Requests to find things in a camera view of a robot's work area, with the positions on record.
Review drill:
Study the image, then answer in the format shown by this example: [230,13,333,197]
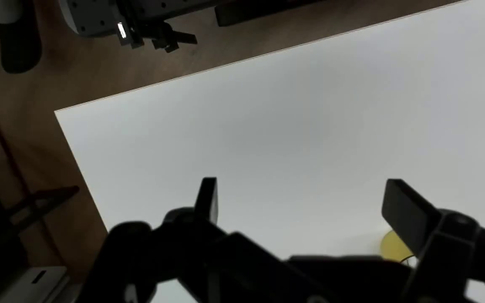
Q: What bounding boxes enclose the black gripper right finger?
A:
[380,176,485,303]

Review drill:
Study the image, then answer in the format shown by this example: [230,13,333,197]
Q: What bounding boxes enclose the grey metal mount with clamps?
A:
[55,0,198,55]

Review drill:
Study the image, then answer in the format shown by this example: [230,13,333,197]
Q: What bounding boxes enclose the black cylindrical post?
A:
[0,0,45,75]

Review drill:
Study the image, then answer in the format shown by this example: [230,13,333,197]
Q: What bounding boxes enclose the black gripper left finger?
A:
[79,176,234,303]

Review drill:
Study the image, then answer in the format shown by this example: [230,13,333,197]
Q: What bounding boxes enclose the white plastic box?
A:
[0,264,70,303]

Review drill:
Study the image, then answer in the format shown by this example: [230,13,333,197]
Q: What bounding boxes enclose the yellow enamel mug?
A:
[380,229,419,262]

